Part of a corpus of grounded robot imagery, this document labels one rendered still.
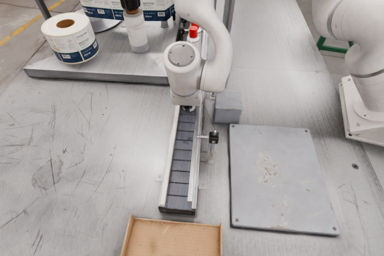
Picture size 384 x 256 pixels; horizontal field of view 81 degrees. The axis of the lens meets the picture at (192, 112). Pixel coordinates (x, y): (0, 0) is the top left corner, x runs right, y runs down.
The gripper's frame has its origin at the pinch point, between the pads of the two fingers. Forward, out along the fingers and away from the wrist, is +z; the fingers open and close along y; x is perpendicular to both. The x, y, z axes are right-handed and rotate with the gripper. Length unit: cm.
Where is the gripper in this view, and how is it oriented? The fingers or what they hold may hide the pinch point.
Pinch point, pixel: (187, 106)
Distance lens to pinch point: 79.5
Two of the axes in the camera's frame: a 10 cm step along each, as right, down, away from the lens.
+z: 0.3, 3.3, 9.4
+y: -10.0, -0.6, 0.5
